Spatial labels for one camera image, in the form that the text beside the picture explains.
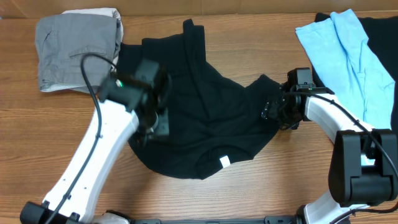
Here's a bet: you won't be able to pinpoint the light blue t-shirt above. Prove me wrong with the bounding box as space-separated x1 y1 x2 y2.
295 9 395 129

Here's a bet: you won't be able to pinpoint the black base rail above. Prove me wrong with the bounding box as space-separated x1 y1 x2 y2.
131 215 303 224

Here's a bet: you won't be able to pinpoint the folded grey trousers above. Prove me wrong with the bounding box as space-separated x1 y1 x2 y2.
35 13 122 93

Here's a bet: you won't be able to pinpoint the black t-shirt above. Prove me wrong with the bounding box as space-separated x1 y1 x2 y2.
118 19 280 179

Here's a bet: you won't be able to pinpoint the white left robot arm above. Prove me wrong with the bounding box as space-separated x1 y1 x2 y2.
20 59 172 224

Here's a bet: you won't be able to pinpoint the black garment at right edge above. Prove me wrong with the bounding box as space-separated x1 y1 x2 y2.
312 12 398 131

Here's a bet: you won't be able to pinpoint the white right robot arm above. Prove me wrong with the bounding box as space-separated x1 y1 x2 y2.
261 87 397 223

